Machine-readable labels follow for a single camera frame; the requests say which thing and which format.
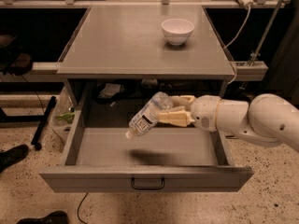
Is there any black shoe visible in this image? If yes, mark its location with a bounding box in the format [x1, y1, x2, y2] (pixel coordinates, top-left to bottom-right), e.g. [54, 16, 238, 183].
[0, 145, 29, 174]
[17, 211, 69, 224]

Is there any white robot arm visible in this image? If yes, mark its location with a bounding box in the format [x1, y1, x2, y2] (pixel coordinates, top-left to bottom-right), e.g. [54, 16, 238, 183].
[158, 93, 299, 151]

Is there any open grey top drawer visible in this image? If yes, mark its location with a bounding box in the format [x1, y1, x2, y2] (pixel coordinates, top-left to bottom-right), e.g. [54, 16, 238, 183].
[40, 83, 253, 192]

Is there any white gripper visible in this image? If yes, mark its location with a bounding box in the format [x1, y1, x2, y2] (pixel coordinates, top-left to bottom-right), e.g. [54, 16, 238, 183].
[158, 95, 221, 132]

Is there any white ceramic bowl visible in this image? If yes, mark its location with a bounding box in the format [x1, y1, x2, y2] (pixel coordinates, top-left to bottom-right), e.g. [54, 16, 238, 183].
[162, 19, 194, 46]

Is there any green plastic bag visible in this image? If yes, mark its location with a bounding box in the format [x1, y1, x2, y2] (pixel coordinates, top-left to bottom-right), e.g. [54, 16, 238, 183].
[55, 106, 75, 123]

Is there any metal tripod pole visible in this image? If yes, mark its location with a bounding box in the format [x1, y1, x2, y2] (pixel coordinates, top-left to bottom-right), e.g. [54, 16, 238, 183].
[247, 0, 284, 66]

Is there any blue plastic water bottle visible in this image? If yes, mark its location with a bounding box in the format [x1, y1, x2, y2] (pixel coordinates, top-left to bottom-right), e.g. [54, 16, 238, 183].
[126, 91, 173, 139]

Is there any black floor cable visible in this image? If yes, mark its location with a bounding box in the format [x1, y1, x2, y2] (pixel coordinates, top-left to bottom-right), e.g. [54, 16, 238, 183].
[76, 192, 90, 224]

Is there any black drawer handle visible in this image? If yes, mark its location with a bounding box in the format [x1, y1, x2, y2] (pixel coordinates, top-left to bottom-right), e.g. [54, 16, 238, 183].
[131, 178, 164, 190]

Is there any black shoe bottom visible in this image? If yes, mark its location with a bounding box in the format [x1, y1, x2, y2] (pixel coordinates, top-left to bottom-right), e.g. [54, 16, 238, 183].
[17, 211, 69, 224]

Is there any white power cable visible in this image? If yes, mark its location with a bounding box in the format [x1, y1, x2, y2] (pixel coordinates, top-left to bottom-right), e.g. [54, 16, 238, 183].
[222, 4, 252, 85]

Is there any grey metal drawer cabinet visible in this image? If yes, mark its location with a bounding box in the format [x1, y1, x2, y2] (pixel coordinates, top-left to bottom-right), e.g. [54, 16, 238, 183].
[56, 5, 235, 110]

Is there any black shoe left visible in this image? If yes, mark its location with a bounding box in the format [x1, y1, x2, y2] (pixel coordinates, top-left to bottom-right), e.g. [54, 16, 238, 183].
[0, 145, 29, 174]

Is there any black metal stand leg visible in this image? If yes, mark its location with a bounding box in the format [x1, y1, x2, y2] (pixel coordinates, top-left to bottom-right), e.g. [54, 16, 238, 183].
[31, 96, 56, 150]

